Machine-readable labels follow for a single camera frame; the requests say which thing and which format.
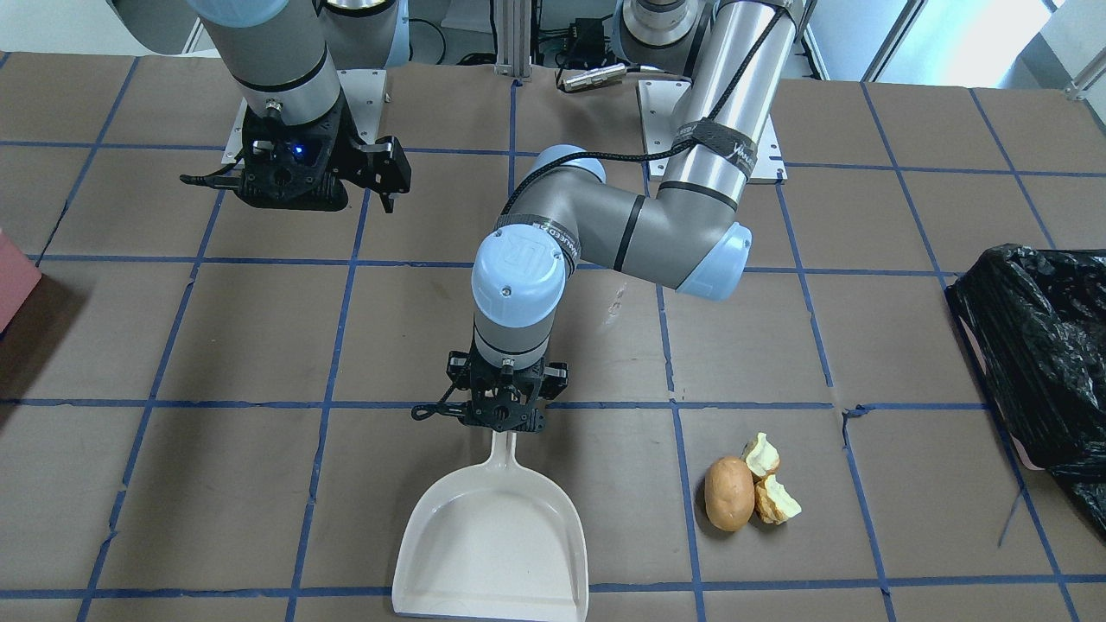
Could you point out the cream plastic dustpan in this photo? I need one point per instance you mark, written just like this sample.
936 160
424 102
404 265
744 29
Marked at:
495 540

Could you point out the torn bread piece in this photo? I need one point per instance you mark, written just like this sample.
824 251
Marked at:
773 503
761 457

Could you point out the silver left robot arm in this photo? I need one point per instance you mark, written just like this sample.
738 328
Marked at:
563 213

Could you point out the pink plastic bin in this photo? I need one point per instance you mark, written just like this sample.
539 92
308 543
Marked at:
19 278

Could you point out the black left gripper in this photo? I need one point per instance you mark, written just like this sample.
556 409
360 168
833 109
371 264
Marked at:
556 377

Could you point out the brown round bread roll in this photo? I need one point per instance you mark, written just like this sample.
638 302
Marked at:
729 497

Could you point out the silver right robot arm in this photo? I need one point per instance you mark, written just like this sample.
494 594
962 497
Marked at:
296 57

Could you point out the bin with black trash bag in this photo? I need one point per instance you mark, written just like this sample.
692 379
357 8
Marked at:
1036 321

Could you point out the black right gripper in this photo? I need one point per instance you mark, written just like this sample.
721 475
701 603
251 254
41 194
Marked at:
348 154

